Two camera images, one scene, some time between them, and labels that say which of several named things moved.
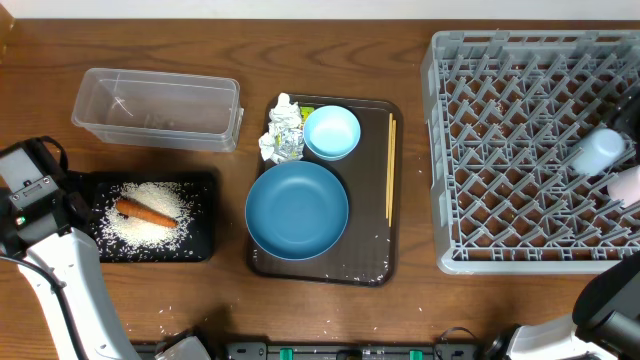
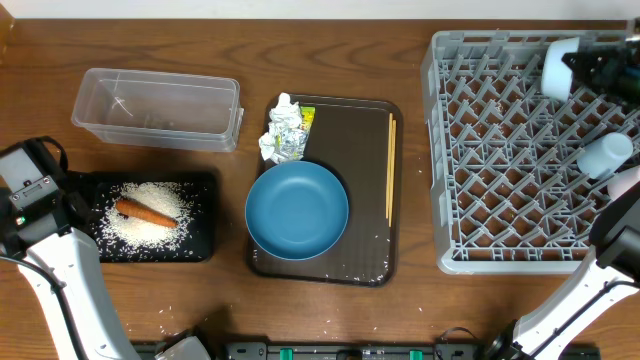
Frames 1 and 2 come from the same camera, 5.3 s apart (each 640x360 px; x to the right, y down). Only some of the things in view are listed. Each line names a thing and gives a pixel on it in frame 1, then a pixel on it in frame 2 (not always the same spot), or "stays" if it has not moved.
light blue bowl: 331,133 → 557,74
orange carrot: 133,208 stays
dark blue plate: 296,210 stays
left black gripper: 69,188 stays
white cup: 626,187 stays
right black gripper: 627,113 → 605,77
